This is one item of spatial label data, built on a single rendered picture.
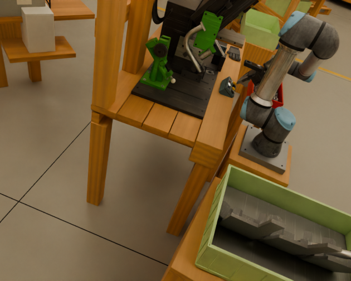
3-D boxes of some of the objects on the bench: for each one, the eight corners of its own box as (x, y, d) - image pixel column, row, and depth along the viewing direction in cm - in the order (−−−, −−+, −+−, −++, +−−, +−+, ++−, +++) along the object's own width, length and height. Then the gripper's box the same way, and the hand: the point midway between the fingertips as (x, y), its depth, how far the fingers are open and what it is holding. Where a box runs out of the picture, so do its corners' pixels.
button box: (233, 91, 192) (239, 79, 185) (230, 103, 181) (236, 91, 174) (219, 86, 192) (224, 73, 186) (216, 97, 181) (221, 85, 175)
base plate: (227, 43, 240) (228, 41, 239) (202, 120, 159) (203, 117, 158) (179, 26, 242) (180, 24, 240) (130, 93, 160) (131, 90, 159)
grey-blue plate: (220, 64, 206) (227, 47, 196) (219, 66, 204) (227, 48, 195) (207, 60, 206) (214, 42, 196) (206, 61, 204) (213, 43, 195)
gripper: (272, 77, 172) (241, 94, 184) (272, 71, 179) (242, 87, 191) (264, 66, 169) (233, 84, 181) (265, 59, 176) (235, 77, 188)
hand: (237, 81), depth 184 cm, fingers closed
